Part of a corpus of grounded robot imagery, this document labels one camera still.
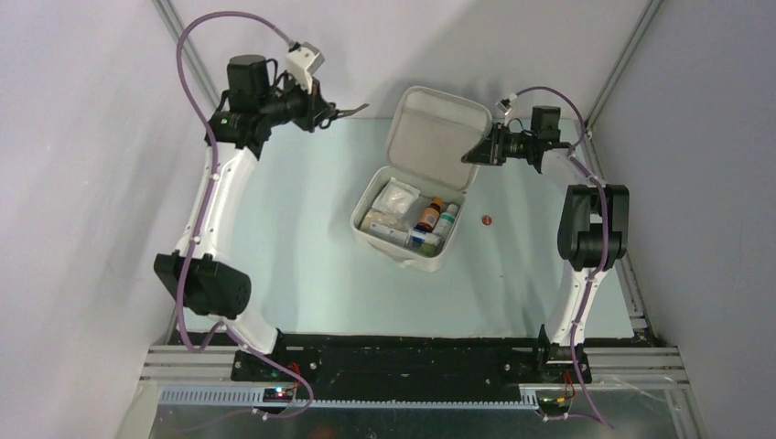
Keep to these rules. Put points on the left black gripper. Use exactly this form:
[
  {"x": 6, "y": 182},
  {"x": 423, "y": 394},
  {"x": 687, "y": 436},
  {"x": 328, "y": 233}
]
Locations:
[{"x": 316, "y": 106}]

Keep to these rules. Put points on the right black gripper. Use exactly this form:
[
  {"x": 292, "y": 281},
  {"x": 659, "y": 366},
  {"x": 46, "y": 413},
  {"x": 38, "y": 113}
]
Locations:
[{"x": 490, "y": 150}]

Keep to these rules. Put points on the white bottle green label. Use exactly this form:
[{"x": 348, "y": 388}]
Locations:
[{"x": 446, "y": 221}]

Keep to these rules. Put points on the brown medicine bottle orange cap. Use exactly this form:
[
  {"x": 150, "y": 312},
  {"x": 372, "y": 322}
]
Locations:
[{"x": 430, "y": 215}]

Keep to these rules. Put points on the white medicine kit case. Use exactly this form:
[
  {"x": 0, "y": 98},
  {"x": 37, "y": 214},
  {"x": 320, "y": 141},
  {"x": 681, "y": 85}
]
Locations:
[{"x": 430, "y": 132}]

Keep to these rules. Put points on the clear bag of pads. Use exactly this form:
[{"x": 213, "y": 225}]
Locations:
[{"x": 396, "y": 198}]

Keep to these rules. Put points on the blue cotton swab packet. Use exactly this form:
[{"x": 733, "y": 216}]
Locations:
[{"x": 389, "y": 234}]

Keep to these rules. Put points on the black handled scissors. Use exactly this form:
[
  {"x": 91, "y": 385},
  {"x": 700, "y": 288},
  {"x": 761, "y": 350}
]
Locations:
[{"x": 345, "y": 113}]

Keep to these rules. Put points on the blue white bandage roll packet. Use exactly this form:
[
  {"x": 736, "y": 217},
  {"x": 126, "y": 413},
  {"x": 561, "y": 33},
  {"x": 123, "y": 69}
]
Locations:
[{"x": 420, "y": 237}]

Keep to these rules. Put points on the small green box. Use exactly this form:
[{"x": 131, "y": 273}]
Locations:
[{"x": 428, "y": 249}]

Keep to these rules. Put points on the bag of latex gloves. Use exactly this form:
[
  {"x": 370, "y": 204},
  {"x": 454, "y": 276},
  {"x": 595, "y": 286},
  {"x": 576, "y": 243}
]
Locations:
[{"x": 383, "y": 222}]

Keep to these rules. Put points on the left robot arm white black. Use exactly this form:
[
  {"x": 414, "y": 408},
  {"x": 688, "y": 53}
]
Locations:
[{"x": 198, "y": 273}]

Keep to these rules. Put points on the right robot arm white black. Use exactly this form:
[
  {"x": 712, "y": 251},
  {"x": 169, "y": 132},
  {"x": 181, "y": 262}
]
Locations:
[{"x": 592, "y": 230}]

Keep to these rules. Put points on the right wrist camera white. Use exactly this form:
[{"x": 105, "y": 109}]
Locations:
[{"x": 507, "y": 107}]

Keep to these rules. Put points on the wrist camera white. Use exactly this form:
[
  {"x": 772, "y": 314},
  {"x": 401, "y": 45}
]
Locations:
[
  {"x": 302, "y": 61},
  {"x": 507, "y": 107}
]

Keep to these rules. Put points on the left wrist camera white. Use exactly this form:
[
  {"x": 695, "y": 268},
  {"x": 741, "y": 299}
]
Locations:
[{"x": 302, "y": 61}]

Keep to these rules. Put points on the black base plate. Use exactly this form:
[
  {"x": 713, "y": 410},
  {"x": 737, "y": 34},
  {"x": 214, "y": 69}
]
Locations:
[{"x": 412, "y": 369}]

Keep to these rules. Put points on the aluminium frame rail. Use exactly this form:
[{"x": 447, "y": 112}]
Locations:
[{"x": 643, "y": 360}]

